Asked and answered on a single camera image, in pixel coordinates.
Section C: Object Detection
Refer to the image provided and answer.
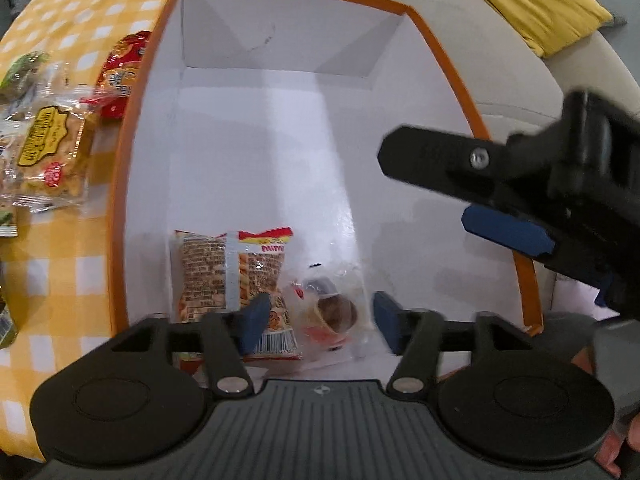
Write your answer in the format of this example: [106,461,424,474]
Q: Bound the yellow checked tablecloth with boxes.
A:
[0,0,311,463]

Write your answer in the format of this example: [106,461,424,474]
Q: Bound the beige sofa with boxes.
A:
[297,0,640,321]

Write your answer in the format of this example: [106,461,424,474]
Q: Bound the light purple jacket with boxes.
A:
[550,277,618,322]

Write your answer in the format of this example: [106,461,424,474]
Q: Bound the clear yellow-label cracker packet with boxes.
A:
[0,60,101,216]

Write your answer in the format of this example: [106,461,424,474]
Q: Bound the green raisin packet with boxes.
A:
[0,207,20,238]
[0,51,53,106]

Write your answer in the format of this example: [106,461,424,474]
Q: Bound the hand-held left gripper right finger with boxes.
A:
[372,291,536,401]

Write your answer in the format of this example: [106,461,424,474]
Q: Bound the orange peanut snack packet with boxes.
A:
[170,227,303,361]

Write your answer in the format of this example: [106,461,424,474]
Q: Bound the dark green snack packet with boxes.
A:
[0,300,21,351]

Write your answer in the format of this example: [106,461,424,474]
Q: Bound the person's right hand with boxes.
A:
[595,407,640,478]

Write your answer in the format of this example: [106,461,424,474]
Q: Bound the red noodle snack packet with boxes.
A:
[95,31,153,121]

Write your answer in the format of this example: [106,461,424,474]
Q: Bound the clear pastry packet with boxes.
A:
[290,262,373,361]

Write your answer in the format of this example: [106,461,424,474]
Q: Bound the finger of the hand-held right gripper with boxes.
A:
[377,126,511,201]
[461,206,608,283]

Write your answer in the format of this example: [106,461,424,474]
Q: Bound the yellow cushion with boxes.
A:
[472,0,613,58]

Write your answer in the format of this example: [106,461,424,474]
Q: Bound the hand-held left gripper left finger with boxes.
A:
[107,292,273,398]

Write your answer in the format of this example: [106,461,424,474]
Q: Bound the orange cardboard box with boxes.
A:
[106,0,546,386]

